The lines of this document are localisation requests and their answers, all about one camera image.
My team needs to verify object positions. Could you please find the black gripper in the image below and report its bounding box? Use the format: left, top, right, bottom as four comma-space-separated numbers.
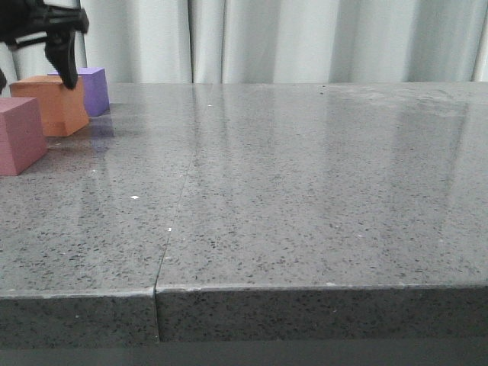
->
0, 1, 89, 92

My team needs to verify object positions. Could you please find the orange foam cube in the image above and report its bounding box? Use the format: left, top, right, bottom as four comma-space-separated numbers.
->
9, 75, 89, 137

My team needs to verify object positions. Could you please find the purple foam cube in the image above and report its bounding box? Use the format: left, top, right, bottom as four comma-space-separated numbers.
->
47, 67, 111, 117

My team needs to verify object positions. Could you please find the pink foam cube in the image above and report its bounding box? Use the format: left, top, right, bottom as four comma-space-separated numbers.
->
1, 98, 47, 176

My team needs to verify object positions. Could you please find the grey curtain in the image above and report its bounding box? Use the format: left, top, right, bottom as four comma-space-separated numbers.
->
75, 1, 487, 84

